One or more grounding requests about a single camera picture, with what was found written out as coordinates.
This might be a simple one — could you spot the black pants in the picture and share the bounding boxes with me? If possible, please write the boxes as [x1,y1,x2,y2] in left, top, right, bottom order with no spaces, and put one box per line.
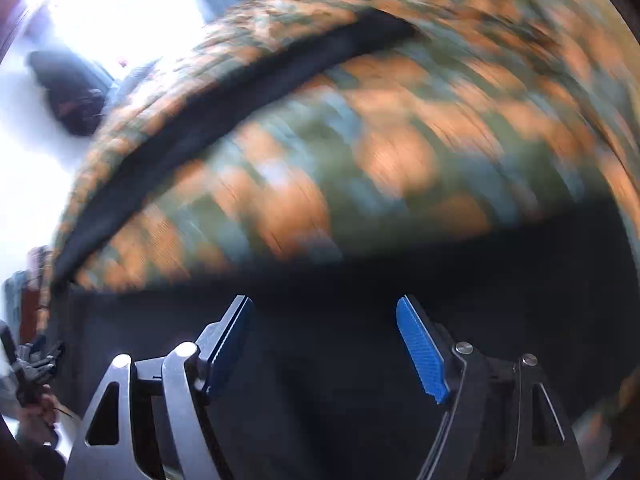
[50,10,631,480]

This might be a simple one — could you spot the floral green orange blanket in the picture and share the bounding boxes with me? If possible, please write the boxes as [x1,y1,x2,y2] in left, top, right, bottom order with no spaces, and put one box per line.
[37,0,640,441]

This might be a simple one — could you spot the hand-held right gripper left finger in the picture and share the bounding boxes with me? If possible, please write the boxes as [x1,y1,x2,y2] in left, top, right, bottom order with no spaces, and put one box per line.
[65,296,253,480]

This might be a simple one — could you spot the person's left hand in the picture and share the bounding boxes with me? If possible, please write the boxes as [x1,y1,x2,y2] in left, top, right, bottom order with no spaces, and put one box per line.
[17,394,62,445]

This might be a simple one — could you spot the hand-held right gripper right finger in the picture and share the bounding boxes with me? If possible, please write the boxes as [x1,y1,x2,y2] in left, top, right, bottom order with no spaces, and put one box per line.
[396,296,586,480]

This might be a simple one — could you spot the bright window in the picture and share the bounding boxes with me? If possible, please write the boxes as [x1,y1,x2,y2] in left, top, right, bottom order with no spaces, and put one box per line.
[25,0,213,83]

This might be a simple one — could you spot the black bag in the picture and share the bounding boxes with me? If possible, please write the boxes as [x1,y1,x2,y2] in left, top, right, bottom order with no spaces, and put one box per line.
[27,50,108,137]

